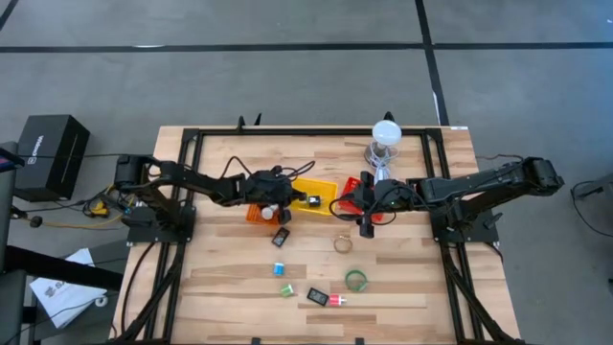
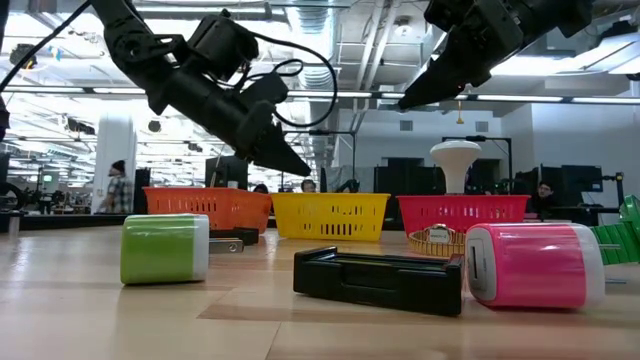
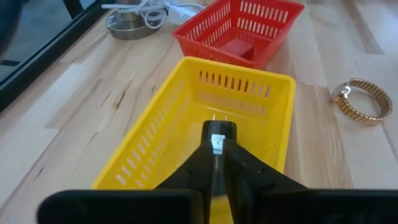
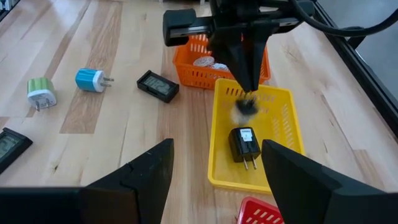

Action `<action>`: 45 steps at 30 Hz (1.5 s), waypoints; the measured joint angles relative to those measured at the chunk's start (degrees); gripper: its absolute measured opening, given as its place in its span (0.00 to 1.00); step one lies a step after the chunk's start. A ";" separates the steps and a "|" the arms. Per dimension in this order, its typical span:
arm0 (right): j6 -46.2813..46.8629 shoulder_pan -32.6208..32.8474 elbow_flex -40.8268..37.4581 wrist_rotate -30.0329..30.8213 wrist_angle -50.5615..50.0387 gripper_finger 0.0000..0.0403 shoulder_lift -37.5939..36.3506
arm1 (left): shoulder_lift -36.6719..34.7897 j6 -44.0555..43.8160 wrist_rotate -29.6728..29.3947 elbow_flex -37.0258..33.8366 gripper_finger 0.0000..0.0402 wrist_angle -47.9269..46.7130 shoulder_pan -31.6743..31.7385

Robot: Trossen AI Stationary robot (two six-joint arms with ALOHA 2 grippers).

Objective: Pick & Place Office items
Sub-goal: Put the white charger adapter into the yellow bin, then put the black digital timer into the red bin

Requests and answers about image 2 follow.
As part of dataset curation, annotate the black partition screen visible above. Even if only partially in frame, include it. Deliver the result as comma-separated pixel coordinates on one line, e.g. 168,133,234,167
373,158,446,196

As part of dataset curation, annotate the gold wristwatch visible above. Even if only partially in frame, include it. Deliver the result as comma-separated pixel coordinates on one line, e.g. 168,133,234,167
408,223,467,259

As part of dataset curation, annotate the black metal table frame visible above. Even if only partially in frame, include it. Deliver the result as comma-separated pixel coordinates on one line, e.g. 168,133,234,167
19,213,146,232

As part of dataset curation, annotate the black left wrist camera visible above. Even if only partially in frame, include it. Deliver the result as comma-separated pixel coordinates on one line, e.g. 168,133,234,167
239,72,290,109

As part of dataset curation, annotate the green USB wall charger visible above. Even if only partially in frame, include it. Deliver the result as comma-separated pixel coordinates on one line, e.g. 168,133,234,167
119,213,245,286

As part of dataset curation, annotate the orange plastic basket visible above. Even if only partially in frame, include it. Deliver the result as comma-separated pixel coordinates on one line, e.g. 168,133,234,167
143,186,274,235

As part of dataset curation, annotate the yellow plastic basket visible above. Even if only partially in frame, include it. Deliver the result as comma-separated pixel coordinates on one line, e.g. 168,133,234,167
270,192,392,243

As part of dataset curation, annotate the black workstation equipment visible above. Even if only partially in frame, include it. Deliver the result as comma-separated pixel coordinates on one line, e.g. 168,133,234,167
514,164,626,226

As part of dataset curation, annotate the black computer monitor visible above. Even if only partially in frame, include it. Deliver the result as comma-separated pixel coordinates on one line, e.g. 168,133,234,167
204,154,250,190

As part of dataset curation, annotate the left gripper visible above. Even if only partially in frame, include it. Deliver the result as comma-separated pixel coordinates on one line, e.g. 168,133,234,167
149,10,312,177

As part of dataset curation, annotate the pink USB wall charger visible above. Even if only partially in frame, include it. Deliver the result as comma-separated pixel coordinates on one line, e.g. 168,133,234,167
464,222,606,309

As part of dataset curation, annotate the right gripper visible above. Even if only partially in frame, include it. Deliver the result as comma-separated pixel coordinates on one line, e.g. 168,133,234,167
398,0,564,110

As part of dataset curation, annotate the white light bulb lamp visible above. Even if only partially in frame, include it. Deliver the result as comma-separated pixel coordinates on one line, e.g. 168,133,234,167
429,140,483,195

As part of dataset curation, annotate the black rectangular holder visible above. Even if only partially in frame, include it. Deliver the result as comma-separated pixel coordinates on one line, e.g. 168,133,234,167
293,246,464,317

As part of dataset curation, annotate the green wristwatch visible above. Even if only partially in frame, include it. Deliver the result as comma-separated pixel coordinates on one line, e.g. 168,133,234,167
589,194,640,266

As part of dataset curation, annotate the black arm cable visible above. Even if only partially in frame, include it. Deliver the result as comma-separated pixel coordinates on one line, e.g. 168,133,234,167
0,0,94,94

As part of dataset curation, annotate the red plastic basket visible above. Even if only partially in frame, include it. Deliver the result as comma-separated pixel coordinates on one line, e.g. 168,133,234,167
397,194,531,236

